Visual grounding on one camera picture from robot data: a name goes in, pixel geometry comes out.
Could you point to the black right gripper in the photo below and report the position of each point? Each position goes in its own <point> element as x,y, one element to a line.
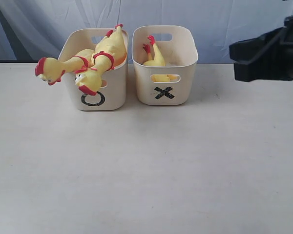
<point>266,57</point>

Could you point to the broken chicken body piece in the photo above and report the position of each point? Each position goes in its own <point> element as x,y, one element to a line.
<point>156,61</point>

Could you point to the yellow rubber chicken front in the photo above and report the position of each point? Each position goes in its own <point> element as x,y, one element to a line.
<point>109,52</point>

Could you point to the yellow rubber chicken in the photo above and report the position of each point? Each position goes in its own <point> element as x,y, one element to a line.
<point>109,52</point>
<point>51,70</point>

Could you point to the yellow rubber chicken top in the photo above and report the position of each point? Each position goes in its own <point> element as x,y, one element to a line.
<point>51,70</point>

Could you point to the cream bin marked X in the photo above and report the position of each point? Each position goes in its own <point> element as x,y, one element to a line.
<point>178,48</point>

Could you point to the cream bin marked O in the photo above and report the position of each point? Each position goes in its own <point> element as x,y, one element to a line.
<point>112,93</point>

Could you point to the blue backdrop curtain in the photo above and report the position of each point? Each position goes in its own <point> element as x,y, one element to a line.
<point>31,29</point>

